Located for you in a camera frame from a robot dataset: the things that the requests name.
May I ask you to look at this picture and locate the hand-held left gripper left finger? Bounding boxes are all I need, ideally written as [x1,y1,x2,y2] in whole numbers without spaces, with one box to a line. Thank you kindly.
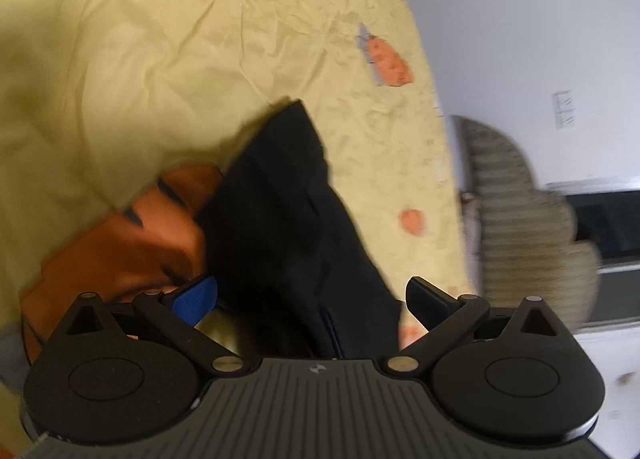
[47,275,246,381]

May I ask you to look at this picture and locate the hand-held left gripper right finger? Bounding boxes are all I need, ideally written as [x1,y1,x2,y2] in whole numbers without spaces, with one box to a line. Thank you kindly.
[382,276,577,381]

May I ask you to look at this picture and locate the black pants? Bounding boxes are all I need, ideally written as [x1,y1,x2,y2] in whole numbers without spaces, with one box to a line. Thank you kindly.
[197,99,407,361]

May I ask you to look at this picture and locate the patterned pillow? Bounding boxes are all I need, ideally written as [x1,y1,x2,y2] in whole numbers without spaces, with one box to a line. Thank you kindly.
[460,189,485,292]

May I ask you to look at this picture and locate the white framed dark cabinet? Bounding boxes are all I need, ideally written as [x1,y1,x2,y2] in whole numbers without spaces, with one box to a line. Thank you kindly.
[545,180,640,335]

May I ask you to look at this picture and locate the yellow printed bedsheet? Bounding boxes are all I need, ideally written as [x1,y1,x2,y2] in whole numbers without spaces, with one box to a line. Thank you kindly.
[0,0,482,390]

